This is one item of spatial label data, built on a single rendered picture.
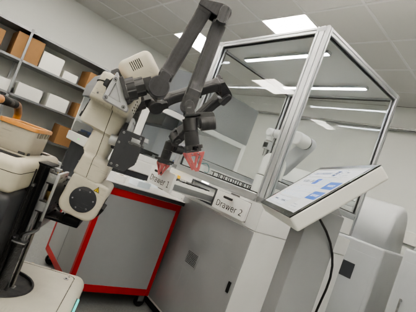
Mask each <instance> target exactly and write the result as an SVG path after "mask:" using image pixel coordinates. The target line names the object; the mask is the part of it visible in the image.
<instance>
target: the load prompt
mask: <svg viewBox="0 0 416 312"><path fill-rule="evenodd" d="M347 171H349V170H323V171H318V172H317V173H315V174H313V175H311V176H312V177H331V178H337V177H338V176H340V175H342V174H344V173H346V172H347Z"/></svg>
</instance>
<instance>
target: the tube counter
mask: <svg viewBox="0 0 416 312"><path fill-rule="evenodd" d="M332 180H333V179H324V178H316V179H314V180H312V181H310V182H309V183H307V184H315V185H322V186H323V185H325V184H326V183H328V182H330V181H332Z"/></svg>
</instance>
